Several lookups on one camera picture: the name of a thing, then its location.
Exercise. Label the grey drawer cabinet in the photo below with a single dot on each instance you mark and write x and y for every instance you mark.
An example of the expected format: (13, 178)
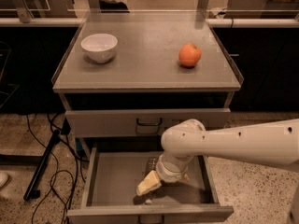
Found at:
(145, 73)

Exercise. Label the orange fruit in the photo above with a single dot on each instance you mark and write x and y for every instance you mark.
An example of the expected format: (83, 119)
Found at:
(189, 55)

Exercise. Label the black floor stand bar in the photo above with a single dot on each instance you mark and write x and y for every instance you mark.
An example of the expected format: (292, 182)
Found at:
(30, 193)

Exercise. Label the white ceramic bowl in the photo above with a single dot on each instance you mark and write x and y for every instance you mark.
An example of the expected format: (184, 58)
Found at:
(100, 47)

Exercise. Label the white rail counter edge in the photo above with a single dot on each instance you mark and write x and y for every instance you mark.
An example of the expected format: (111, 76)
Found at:
(215, 23)

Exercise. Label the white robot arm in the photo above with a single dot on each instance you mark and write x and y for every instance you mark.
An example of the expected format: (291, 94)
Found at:
(274, 145)

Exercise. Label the open middle drawer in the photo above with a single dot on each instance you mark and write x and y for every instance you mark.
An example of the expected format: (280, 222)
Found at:
(110, 189)

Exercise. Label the closed top drawer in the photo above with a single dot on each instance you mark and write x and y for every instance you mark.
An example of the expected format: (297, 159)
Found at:
(140, 122)

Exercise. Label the grey metal post left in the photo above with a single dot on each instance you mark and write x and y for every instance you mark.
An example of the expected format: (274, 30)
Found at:
(23, 12)

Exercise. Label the clear plastic water bottle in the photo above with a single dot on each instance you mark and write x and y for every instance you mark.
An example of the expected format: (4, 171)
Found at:
(147, 198)

